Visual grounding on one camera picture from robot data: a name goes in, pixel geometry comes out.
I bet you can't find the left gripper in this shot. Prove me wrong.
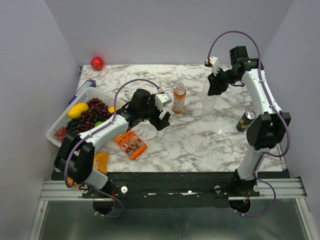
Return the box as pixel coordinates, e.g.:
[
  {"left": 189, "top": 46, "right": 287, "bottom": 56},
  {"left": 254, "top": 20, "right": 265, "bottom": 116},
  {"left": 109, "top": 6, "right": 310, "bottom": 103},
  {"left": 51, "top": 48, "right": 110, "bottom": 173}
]
[{"left": 139, "top": 94, "right": 171, "bottom": 131}]

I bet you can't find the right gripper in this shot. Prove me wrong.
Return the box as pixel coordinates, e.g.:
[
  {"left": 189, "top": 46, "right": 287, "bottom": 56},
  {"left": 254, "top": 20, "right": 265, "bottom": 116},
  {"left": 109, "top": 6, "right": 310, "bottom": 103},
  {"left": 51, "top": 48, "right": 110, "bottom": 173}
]
[{"left": 207, "top": 67, "right": 240, "bottom": 96}]

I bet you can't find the clear bottle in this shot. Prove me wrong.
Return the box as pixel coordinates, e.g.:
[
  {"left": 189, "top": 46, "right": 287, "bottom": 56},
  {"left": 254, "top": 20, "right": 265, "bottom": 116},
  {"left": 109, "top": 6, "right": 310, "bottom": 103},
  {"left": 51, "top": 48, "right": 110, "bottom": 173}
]
[{"left": 201, "top": 79, "right": 217, "bottom": 121}]

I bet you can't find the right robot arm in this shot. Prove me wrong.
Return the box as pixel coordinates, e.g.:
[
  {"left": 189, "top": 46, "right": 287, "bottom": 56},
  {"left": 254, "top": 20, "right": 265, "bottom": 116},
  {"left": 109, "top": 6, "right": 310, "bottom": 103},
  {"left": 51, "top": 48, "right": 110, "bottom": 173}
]
[{"left": 205, "top": 46, "right": 291, "bottom": 196}]

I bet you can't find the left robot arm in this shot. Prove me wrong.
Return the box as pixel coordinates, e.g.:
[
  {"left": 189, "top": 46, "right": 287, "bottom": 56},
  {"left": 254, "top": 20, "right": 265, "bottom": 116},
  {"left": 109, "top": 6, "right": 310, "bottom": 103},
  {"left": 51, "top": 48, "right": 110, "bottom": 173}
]
[{"left": 54, "top": 88, "right": 172, "bottom": 198}]

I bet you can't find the orange juice bottle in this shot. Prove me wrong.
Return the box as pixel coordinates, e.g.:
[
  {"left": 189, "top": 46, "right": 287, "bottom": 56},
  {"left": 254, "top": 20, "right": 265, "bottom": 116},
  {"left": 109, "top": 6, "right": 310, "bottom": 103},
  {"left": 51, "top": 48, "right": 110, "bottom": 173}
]
[{"left": 172, "top": 82, "right": 187, "bottom": 114}]

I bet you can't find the orange snack box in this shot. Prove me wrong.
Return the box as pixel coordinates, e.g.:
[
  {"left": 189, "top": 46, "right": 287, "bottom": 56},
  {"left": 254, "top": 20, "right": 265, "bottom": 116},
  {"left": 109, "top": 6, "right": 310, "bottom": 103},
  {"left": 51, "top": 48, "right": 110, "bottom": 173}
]
[{"left": 114, "top": 130, "right": 148, "bottom": 160}]

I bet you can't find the black can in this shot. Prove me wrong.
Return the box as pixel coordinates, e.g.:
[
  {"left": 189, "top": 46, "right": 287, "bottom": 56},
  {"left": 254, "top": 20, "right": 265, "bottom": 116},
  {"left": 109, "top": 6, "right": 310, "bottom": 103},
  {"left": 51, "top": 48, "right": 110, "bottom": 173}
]
[{"left": 236, "top": 110, "right": 256, "bottom": 132}]

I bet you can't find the yellow lemon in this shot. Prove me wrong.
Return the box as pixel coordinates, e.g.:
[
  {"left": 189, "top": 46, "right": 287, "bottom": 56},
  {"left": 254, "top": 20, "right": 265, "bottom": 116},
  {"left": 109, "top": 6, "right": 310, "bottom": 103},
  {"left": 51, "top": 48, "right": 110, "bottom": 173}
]
[{"left": 108, "top": 106, "right": 118, "bottom": 114}]

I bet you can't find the green toy fruit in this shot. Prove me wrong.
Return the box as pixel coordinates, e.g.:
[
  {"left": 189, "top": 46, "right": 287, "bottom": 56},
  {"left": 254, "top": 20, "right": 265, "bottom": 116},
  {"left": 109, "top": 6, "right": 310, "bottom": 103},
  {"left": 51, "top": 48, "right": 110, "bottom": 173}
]
[{"left": 94, "top": 121, "right": 103, "bottom": 127}]

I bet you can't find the dark purple grape bunch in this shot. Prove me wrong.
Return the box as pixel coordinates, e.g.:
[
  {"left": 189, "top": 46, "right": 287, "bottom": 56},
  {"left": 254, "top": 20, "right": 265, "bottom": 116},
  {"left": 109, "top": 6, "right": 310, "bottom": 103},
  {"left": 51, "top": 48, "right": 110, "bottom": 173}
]
[{"left": 79, "top": 98, "right": 112, "bottom": 133}]

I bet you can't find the yellow snack bag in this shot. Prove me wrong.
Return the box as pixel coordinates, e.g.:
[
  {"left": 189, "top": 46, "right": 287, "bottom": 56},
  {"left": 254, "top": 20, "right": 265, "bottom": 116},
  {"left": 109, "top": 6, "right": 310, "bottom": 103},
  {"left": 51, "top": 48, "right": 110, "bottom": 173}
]
[{"left": 64, "top": 152, "right": 110, "bottom": 190}]

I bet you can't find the white plastic basket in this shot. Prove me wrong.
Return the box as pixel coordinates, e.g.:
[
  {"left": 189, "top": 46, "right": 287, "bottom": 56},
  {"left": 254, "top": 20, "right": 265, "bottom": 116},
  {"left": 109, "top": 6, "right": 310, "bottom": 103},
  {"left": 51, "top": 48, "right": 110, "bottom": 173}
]
[{"left": 46, "top": 87, "right": 129, "bottom": 151}]

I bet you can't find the purple white box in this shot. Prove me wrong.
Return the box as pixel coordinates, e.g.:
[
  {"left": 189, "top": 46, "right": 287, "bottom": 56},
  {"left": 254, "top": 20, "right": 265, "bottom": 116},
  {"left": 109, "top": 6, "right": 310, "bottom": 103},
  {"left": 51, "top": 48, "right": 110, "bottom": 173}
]
[{"left": 68, "top": 78, "right": 96, "bottom": 105}]

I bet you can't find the yellow mango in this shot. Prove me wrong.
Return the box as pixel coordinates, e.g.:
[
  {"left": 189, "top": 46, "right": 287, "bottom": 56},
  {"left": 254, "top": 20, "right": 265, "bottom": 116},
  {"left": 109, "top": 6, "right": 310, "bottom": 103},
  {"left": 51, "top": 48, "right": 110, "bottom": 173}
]
[{"left": 67, "top": 102, "right": 89, "bottom": 119}]

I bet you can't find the red apple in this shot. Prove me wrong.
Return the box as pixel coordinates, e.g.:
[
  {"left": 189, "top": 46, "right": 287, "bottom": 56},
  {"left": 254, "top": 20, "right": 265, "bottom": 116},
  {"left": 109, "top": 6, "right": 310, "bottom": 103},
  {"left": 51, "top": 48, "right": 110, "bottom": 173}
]
[{"left": 90, "top": 56, "right": 104, "bottom": 71}]

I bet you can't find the black blue grape bunch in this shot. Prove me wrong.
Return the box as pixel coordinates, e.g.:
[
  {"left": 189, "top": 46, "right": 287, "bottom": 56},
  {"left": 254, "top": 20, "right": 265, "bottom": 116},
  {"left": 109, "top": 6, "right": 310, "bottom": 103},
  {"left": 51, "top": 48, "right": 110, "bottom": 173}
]
[{"left": 65, "top": 117, "right": 82, "bottom": 133}]

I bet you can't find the light red grape bunch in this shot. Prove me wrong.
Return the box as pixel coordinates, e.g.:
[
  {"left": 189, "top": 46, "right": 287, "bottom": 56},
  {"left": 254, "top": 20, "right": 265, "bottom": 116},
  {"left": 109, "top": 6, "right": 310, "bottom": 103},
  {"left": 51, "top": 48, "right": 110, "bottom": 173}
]
[{"left": 54, "top": 127, "right": 68, "bottom": 142}]

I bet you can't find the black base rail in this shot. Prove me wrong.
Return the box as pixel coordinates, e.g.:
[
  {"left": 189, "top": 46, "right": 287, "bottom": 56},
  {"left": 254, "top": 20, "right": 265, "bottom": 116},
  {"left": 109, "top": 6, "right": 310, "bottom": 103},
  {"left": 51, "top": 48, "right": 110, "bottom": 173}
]
[{"left": 81, "top": 171, "right": 262, "bottom": 210}]

